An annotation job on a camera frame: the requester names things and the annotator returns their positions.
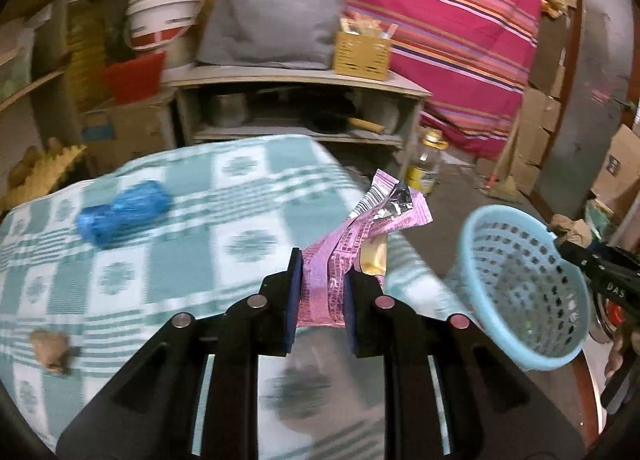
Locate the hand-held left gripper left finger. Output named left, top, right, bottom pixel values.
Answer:
left=55, top=247, right=304, bottom=460

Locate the red plastic basket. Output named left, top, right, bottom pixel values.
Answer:
left=103, top=51, right=167, bottom=106

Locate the pink foil wrapper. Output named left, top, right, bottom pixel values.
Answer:
left=297, top=167, right=433, bottom=328

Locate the blue plastic bag roll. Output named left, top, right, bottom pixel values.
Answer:
left=76, top=180, right=174, bottom=249

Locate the crumpled brown paper ball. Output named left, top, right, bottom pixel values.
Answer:
left=546, top=214, right=592, bottom=247

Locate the wooden wall shelf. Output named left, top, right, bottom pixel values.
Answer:
left=0, top=0, right=83, bottom=151

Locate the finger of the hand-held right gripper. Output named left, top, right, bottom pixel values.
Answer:
left=555, top=236, right=603, bottom=277

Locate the small metal pot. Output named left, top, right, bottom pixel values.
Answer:
left=206, top=93, right=251, bottom=129

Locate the white plastic bucket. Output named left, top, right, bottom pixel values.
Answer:
left=124, top=0, right=204, bottom=52

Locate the stack of flattened cardboard boxes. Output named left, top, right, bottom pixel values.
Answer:
left=507, top=0, right=586, bottom=196

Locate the green checkered tablecloth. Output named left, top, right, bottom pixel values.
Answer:
left=0, top=134, right=451, bottom=460

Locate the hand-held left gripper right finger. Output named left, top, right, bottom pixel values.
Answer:
left=344, top=270, right=588, bottom=460

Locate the pan with wooden handle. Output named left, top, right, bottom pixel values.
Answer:
left=304, top=108, right=389, bottom=137

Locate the cardboard box with dark label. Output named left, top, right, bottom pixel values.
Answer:
left=591, top=124, right=640, bottom=203

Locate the person's right hand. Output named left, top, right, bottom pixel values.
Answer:
left=604, top=327, right=635, bottom=378

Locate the brown cardboard box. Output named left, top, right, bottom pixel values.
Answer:
left=81, top=99, right=177, bottom=173

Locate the yellow utensil basket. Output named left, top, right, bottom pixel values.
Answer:
left=333, top=14, right=393, bottom=82

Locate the yellow egg carton tray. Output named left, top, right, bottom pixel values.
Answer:
left=0, top=137, right=89, bottom=213

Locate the yellow oil bottle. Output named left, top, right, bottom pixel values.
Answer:
left=406, top=129, right=449, bottom=197

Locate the grey pillow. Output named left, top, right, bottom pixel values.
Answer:
left=196, top=0, right=348, bottom=72

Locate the light blue plastic basket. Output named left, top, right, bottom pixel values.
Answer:
left=445, top=204, right=592, bottom=373

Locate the wooden side cabinet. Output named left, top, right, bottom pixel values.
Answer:
left=166, top=64, right=433, bottom=153

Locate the pink striped blanket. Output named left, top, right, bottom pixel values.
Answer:
left=202, top=0, right=548, bottom=158

